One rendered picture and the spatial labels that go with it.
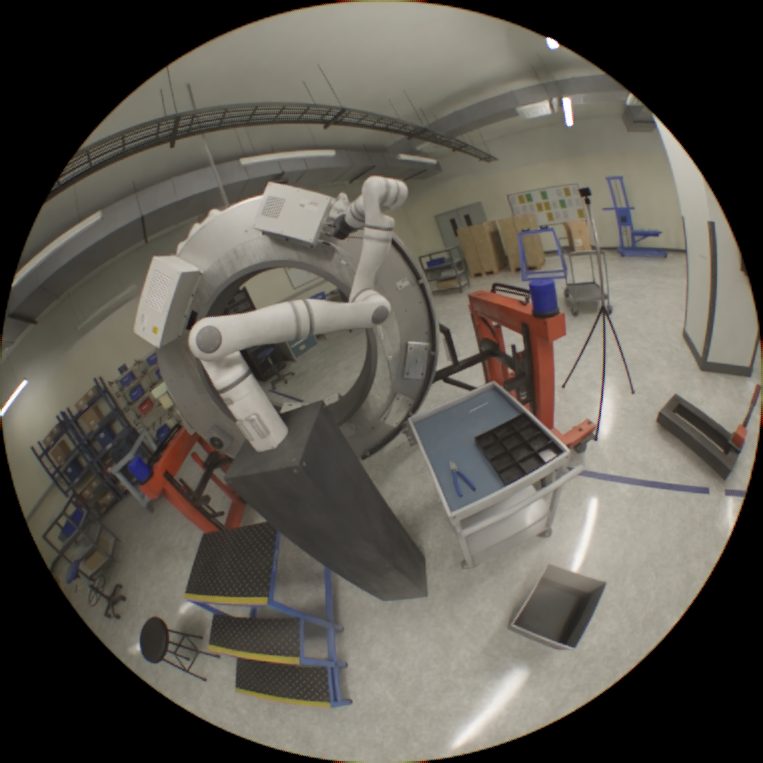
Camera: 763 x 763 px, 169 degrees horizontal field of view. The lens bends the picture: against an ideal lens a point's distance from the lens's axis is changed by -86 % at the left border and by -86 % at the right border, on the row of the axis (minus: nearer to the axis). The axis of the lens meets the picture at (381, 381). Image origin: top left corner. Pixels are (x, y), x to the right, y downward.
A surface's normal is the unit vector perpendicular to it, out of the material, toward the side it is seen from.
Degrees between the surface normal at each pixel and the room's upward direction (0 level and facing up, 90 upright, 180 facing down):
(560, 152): 90
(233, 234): 90
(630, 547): 0
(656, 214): 90
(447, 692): 0
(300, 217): 90
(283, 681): 0
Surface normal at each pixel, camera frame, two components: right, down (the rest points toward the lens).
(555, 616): -0.36, -0.82
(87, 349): 0.69, 0.08
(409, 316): 0.14, 0.42
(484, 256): -0.62, 0.56
